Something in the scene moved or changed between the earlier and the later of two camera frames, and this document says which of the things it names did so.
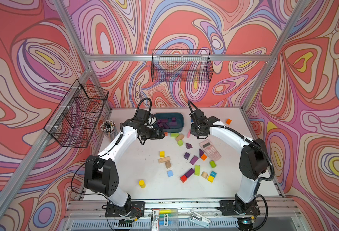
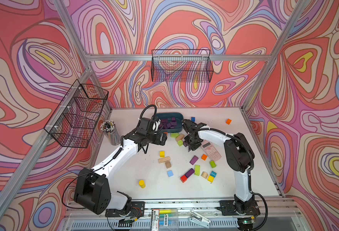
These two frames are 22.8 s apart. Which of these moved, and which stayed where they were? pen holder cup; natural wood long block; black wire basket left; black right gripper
Moved: black right gripper
Stayed: natural wood long block; pen holder cup; black wire basket left
